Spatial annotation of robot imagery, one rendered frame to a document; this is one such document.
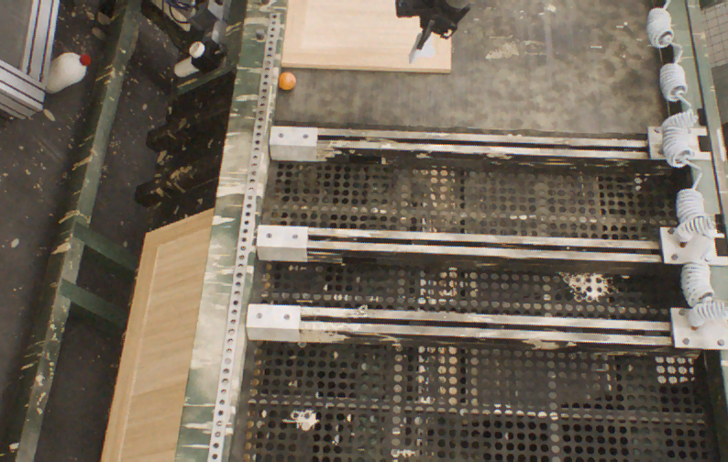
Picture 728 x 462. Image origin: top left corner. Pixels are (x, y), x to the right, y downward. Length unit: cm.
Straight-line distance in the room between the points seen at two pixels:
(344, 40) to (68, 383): 133
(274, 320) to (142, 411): 62
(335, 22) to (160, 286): 94
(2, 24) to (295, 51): 87
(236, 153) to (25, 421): 91
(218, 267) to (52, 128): 112
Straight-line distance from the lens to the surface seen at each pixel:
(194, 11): 294
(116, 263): 314
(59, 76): 334
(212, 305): 238
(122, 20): 355
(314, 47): 288
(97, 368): 323
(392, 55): 285
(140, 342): 292
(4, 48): 308
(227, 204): 252
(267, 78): 276
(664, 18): 280
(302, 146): 258
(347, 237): 243
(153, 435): 272
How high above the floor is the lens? 239
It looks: 30 degrees down
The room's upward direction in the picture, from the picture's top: 72 degrees clockwise
